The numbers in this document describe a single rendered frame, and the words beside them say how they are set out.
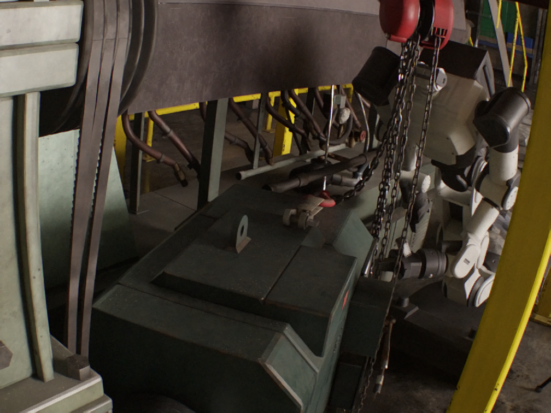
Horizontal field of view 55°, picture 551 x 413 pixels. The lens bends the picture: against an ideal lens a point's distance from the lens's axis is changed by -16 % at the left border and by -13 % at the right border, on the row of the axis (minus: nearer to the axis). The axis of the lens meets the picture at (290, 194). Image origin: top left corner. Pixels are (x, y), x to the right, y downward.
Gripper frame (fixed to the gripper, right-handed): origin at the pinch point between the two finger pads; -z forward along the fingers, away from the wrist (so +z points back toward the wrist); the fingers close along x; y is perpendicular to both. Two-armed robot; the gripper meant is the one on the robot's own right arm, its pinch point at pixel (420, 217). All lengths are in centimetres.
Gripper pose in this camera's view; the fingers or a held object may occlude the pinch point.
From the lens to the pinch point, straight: 238.7
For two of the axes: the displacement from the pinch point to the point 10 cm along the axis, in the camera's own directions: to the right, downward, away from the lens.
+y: 7.4, 3.3, -5.8
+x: -6.0, 7.1, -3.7
